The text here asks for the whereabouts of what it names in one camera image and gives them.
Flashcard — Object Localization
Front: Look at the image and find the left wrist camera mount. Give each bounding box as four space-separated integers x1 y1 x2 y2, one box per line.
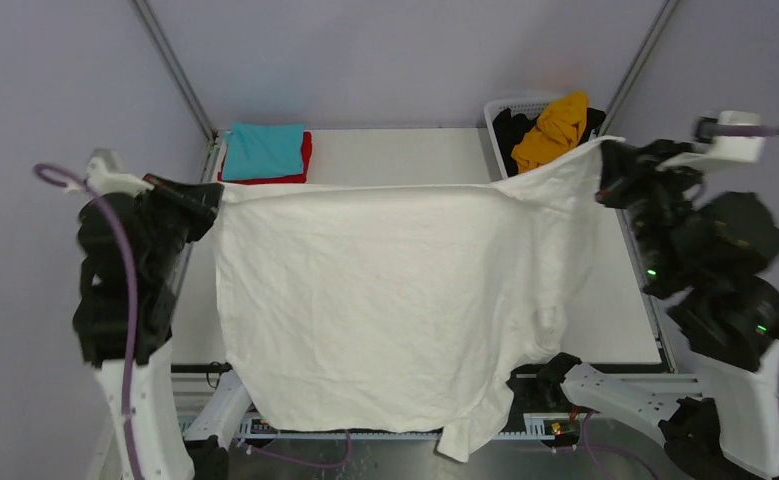
84 148 154 196

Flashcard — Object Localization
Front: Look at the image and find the yellow t shirt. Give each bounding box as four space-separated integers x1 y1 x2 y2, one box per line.
511 91 589 173

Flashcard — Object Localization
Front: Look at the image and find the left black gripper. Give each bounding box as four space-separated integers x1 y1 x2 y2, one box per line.
136 170 224 276

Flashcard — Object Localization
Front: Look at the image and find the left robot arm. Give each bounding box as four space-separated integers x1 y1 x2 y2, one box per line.
72 174 229 479

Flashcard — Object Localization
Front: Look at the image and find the white slotted cable duct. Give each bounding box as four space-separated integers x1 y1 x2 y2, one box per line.
176 413 582 444

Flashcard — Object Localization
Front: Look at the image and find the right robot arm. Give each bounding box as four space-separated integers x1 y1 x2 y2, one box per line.
537 139 779 479

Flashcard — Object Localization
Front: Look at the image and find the white plastic basket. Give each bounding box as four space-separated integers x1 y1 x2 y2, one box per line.
483 96 563 181

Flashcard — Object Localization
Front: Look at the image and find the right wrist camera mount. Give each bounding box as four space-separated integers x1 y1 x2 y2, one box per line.
657 110 765 174

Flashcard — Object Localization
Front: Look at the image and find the left metal frame post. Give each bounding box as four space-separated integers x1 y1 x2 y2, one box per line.
129 0 218 142

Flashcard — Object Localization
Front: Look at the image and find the right metal frame post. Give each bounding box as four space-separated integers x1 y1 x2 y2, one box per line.
597 0 681 136

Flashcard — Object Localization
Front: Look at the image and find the black t shirt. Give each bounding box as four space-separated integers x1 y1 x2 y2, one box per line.
493 107 607 177

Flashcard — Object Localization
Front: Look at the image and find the white t shirt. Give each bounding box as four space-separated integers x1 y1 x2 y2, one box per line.
213 139 602 462

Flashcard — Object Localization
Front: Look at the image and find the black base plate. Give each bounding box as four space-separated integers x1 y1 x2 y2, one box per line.
171 362 582 439

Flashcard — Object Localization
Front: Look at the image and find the metal frame post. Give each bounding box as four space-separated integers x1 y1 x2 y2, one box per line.
597 0 681 136
129 0 218 142

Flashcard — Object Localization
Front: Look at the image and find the folded cyan t shirt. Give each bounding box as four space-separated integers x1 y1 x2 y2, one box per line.
221 122 306 182

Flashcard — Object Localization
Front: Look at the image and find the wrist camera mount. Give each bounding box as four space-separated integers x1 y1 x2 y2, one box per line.
657 110 765 174
84 148 154 196

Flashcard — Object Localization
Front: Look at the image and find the folded red t shirt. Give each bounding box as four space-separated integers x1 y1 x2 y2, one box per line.
217 131 313 185

